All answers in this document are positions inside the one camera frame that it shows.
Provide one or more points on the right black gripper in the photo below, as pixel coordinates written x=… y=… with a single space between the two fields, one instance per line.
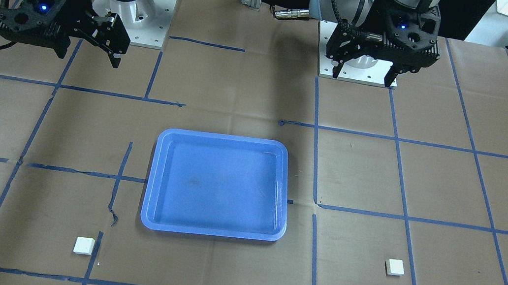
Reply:
x=80 y=9

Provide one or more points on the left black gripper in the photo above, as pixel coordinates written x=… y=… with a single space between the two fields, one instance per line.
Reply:
x=366 y=46

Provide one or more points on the white block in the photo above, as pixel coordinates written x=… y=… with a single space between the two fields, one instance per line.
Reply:
x=84 y=245
x=394 y=267

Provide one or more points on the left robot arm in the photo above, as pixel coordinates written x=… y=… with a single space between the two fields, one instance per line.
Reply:
x=354 y=12

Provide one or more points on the blue plastic tray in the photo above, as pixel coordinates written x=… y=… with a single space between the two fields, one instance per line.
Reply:
x=218 y=185

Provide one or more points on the silver metal connector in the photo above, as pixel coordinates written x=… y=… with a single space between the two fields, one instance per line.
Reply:
x=292 y=14

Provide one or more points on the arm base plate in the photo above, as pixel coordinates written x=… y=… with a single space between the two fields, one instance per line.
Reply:
x=364 y=70
x=146 y=21

